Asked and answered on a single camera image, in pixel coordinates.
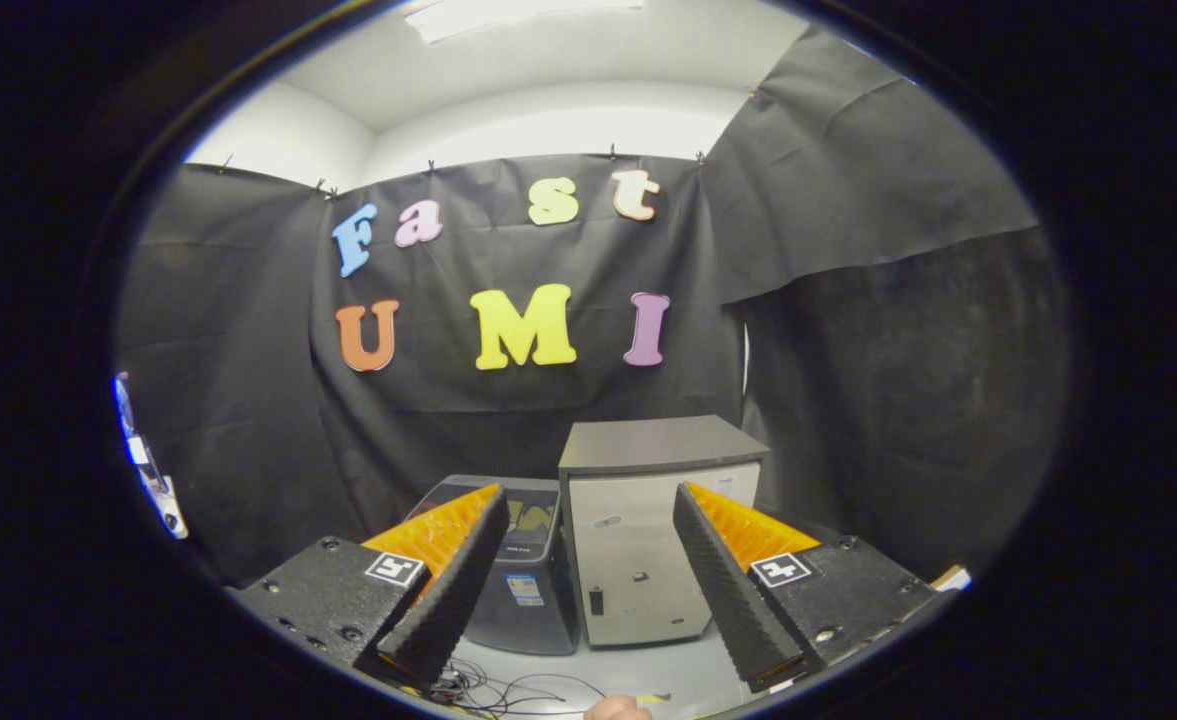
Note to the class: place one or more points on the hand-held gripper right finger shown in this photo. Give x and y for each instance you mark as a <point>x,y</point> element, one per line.
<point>723,590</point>

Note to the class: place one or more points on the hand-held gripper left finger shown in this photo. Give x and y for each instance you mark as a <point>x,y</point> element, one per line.
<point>456,590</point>

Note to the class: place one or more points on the grey washing machine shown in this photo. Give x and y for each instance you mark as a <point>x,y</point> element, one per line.
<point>533,618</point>

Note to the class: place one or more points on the black backdrop cloth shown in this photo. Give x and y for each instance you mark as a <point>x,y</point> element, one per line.
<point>428,400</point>

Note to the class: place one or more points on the cardboard box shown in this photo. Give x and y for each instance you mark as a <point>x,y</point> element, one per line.
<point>953,578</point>

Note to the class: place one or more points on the white equipment rack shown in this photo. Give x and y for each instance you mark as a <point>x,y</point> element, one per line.
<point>153,480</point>

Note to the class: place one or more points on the ceiling light panel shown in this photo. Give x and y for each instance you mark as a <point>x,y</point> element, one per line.
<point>508,15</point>

